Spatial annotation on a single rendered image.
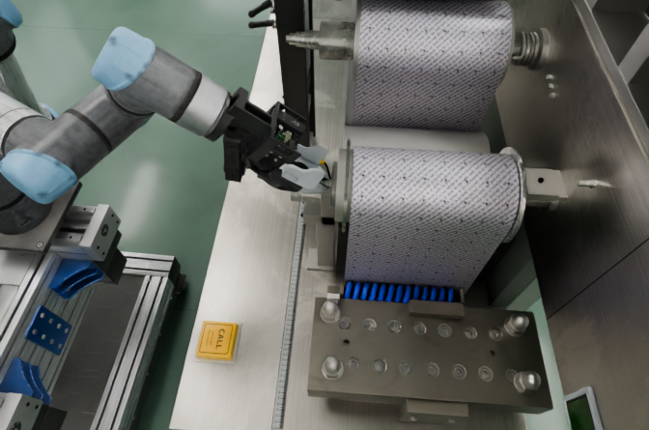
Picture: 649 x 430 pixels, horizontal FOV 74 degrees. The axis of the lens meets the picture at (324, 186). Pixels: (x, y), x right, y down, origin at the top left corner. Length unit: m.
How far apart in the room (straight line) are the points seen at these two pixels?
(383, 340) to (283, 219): 0.41
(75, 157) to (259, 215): 0.55
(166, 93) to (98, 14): 3.15
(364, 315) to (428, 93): 0.41
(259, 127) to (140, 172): 1.90
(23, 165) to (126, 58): 0.18
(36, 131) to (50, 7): 3.32
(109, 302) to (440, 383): 1.38
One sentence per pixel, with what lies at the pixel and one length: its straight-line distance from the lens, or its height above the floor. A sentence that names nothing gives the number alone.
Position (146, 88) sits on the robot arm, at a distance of 0.57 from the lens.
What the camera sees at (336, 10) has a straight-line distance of 1.63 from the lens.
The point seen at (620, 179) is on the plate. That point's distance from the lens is 0.62.
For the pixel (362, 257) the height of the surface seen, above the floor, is 1.13.
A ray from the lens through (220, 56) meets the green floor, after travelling 3.02.
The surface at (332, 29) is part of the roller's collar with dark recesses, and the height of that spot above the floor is 1.37.
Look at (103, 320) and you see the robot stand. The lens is 1.87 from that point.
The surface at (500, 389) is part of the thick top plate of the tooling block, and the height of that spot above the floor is 1.03.
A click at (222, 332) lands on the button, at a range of 0.94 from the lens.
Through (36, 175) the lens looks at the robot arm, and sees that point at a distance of 0.62.
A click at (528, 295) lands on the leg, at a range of 1.30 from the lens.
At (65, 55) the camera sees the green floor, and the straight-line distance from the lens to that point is 3.40.
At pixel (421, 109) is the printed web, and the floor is 1.25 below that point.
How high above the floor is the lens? 1.81
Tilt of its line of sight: 55 degrees down
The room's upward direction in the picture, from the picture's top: straight up
